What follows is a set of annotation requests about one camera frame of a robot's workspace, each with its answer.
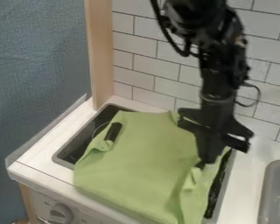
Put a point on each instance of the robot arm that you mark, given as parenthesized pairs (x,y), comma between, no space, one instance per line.
(214,35)

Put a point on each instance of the toy sink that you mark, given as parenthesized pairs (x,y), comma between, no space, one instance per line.
(277,195)

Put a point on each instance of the green cloth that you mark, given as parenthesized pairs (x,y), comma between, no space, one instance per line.
(146,163)

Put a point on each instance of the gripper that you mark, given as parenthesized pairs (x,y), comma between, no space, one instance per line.
(218,116)

